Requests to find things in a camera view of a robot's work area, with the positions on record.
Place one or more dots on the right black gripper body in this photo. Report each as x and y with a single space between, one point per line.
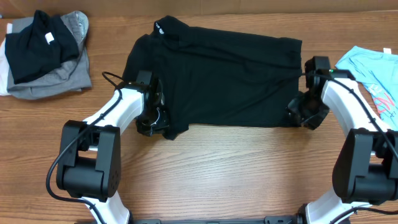
309 107

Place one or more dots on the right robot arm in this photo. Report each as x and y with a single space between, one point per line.
365 172

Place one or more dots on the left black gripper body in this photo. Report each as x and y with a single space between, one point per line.
153 119

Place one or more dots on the light blue t-shirt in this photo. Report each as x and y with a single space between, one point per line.
377 71

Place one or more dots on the folded white shirt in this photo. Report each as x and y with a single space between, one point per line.
4 70

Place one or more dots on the folded black shirt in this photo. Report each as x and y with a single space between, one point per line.
39 48

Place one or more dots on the folded grey shirt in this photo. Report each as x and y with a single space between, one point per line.
73 75

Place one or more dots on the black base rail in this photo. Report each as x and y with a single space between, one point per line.
211 221

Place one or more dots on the black t-shirt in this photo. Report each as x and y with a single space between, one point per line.
218 77

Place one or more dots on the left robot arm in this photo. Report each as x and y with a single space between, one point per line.
88 166

